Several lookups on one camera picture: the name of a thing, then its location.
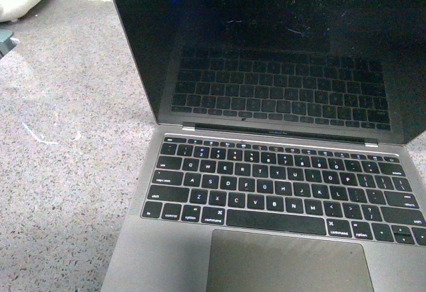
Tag grey laptop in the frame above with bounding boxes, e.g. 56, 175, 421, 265
102, 0, 425, 291

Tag dark grey object at edge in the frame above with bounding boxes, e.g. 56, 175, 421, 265
0, 29, 19, 59

